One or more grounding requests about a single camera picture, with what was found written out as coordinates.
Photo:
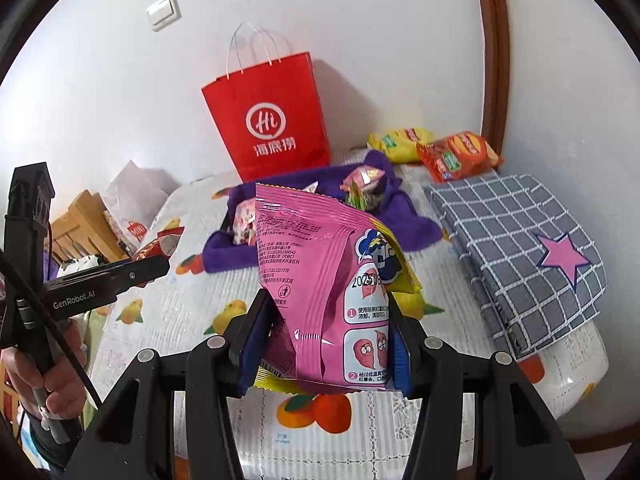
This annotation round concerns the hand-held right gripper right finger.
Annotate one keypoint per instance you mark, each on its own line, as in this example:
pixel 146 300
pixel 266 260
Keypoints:
pixel 400 360

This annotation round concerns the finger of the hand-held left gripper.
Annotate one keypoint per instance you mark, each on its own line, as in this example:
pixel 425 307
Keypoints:
pixel 140 272

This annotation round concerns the person's left hand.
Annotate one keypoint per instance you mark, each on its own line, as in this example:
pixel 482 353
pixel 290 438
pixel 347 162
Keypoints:
pixel 67 375

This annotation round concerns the pale pink snack packet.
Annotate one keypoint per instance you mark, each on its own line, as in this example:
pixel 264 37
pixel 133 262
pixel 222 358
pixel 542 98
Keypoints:
pixel 310 186

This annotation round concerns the white shopping bag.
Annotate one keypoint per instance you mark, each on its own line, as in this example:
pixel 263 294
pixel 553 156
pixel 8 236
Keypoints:
pixel 132 195

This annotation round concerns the large pink snack packet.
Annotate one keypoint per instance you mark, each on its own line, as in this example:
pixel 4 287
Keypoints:
pixel 310 270

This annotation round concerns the purple towel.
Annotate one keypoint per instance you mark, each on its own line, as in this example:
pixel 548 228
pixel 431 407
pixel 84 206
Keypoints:
pixel 415 230

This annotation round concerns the person's left forearm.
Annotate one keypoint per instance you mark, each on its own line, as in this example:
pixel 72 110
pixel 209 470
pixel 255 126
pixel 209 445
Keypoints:
pixel 47 450

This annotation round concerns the white red snack packet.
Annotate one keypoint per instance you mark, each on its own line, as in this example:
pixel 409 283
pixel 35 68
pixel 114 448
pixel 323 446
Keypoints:
pixel 245 225

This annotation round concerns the fruit print tablecloth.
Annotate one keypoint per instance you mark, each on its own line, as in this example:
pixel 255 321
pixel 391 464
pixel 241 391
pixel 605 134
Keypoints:
pixel 450 310

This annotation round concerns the orange chip bag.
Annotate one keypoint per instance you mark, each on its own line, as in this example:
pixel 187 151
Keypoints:
pixel 455 157

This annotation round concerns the shiny pink snack packet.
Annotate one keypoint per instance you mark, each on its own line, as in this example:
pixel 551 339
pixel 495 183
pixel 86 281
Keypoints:
pixel 362 178

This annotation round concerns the red paper bag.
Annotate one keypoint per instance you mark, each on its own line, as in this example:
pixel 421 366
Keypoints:
pixel 300 90

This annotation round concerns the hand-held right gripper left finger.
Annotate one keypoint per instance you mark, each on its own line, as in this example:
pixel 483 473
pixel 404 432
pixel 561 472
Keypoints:
pixel 250 355

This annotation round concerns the wooden chair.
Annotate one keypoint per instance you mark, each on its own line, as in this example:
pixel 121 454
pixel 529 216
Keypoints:
pixel 82 220

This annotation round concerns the green triangular snack packet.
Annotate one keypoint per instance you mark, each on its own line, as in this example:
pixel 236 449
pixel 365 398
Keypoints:
pixel 362 200

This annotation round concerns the grey checked cloth pink star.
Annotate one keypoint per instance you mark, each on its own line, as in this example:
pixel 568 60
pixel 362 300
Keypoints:
pixel 500 240

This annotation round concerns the white light switch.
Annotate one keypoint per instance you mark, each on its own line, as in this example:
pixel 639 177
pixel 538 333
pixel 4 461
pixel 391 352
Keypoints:
pixel 162 12

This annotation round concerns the wooden door frame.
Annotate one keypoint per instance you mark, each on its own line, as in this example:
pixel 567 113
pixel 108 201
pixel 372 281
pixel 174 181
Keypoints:
pixel 492 60

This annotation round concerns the wooden baseboard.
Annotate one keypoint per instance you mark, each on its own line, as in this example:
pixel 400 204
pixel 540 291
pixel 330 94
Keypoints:
pixel 600 447

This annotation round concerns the yellow chip bag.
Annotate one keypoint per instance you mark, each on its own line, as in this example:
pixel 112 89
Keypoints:
pixel 400 142

